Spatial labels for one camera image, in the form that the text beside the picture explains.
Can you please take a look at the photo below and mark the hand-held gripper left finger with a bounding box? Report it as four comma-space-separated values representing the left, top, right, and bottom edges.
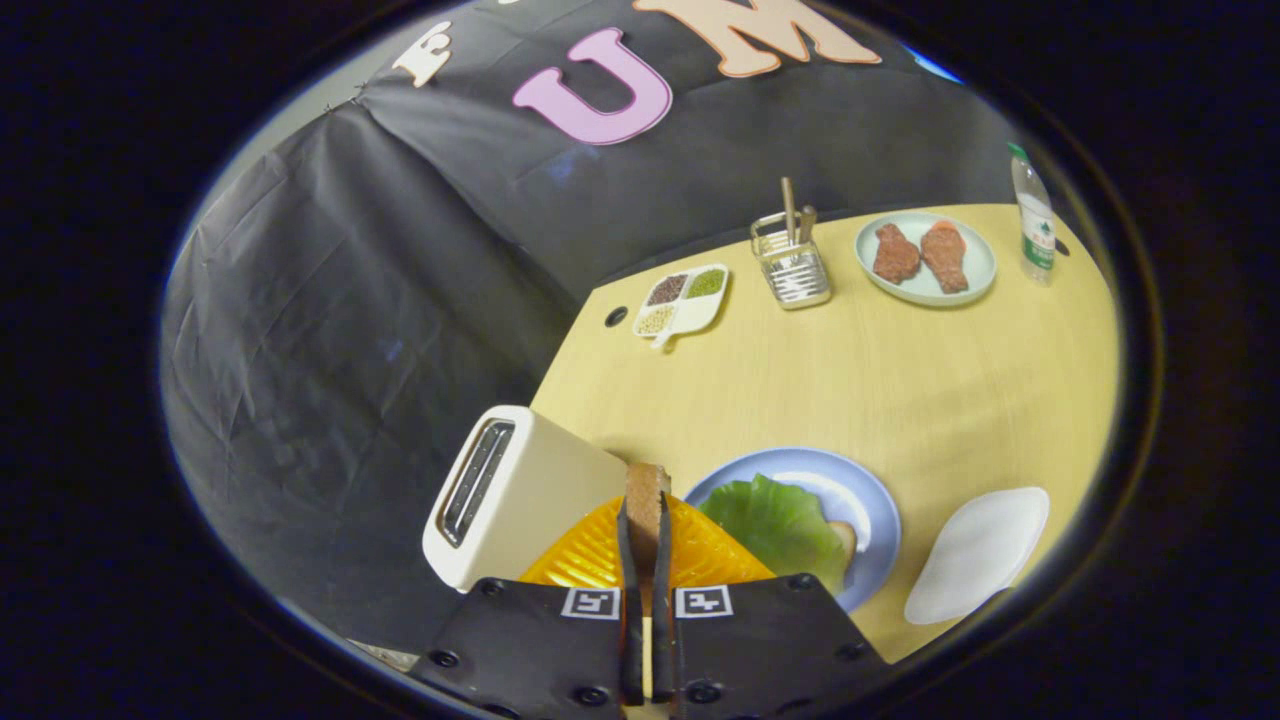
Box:
410, 497, 646, 716

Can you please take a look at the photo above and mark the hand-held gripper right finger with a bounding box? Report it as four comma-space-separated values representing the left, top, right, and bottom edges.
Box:
650, 490, 891, 716

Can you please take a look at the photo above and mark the plain bread slice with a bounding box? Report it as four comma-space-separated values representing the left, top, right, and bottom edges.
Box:
625, 462, 673, 701

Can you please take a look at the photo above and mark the green lettuce leaf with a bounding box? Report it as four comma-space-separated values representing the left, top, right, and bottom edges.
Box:
698, 474, 851, 595

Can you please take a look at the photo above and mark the white toaster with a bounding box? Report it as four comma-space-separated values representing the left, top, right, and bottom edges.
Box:
422, 405, 629, 593

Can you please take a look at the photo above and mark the blue plate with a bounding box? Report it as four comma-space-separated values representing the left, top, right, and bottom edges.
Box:
683, 447, 902, 613

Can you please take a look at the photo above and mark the white divided condiment dish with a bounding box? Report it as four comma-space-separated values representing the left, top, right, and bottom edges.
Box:
633, 264, 731, 349

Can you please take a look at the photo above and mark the white bowl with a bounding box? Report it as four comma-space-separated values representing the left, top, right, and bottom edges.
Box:
904, 487, 1051, 626

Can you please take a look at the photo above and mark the black backdrop cloth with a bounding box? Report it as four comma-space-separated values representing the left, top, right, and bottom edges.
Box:
160, 0, 1031, 651

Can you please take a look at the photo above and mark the brown meat patty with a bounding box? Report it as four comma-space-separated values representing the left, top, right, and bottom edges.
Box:
920, 220, 969, 294
872, 223, 922, 285

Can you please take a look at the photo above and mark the pale green plate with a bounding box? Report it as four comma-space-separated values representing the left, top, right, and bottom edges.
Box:
855, 212, 998, 307

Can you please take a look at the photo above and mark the clear plastic water bottle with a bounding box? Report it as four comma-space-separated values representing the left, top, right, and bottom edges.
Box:
1008, 143, 1057, 286

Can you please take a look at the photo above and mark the metal wire utensil holder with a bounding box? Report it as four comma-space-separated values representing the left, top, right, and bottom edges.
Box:
750, 211, 833, 311

